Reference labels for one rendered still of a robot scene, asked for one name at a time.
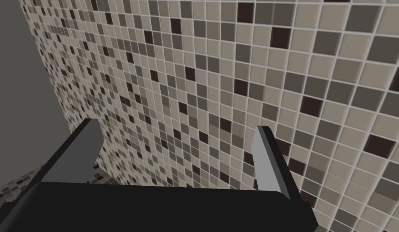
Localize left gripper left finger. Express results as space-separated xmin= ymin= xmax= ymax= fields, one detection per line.
xmin=31 ymin=118 xmax=104 ymax=184

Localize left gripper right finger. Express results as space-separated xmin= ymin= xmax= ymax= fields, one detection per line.
xmin=251 ymin=125 xmax=302 ymax=201

